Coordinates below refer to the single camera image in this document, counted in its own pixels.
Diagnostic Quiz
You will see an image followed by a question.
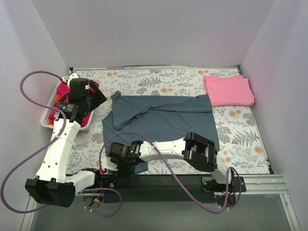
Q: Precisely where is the blue-grey t-shirt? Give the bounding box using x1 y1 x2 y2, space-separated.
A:
101 90 220 176

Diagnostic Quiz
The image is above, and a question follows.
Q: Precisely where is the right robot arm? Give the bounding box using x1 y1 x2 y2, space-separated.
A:
103 132 235 192

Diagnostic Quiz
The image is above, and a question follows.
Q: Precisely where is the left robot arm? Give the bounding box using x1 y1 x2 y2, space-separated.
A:
25 74 106 207

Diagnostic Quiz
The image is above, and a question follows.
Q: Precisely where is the magenta t-shirt in basket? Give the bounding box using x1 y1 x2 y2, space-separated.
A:
57 83 89 126

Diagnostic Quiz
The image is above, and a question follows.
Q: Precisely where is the white plastic basket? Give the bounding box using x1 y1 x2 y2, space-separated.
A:
40 80 94 131

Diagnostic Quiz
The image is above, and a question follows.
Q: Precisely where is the orange garment in basket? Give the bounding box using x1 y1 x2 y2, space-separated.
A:
48 93 61 125

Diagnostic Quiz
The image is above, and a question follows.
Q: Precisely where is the folded pink t-shirt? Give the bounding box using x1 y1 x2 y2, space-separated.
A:
203 75 255 107

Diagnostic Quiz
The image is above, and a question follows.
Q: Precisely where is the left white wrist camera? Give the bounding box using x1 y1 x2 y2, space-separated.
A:
60 73 80 87

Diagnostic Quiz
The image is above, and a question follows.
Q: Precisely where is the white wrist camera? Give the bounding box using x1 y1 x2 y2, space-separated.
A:
99 160 118 172
60 73 80 87

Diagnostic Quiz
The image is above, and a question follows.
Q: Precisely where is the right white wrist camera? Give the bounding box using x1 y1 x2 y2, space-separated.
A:
99 160 118 172

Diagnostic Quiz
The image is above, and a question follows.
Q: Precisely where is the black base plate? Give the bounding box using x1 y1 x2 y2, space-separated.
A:
74 174 246 204

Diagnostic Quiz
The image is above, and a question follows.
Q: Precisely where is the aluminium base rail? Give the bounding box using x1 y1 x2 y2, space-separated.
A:
21 174 300 231

